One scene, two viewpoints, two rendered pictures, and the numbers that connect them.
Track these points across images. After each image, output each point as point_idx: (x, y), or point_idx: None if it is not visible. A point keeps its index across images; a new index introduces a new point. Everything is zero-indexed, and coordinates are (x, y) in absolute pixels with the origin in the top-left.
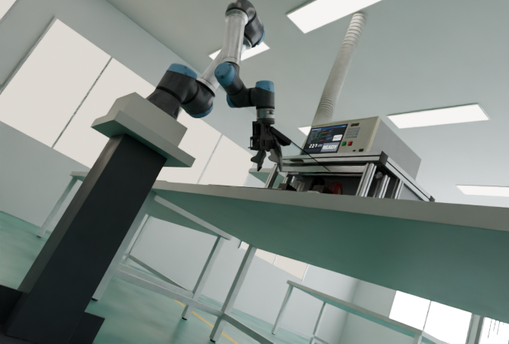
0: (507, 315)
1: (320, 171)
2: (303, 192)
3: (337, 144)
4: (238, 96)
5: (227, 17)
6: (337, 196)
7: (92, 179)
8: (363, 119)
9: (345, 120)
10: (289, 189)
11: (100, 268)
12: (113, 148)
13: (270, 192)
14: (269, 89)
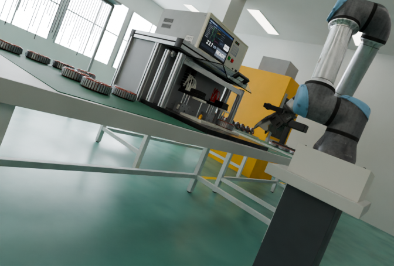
0: None
1: (218, 83)
2: (278, 156)
3: (225, 55)
4: None
5: (379, 47)
6: (286, 159)
7: (323, 250)
8: (242, 42)
9: (233, 33)
10: (266, 147)
11: None
12: (338, 218)
13: (267, 154)
14: None
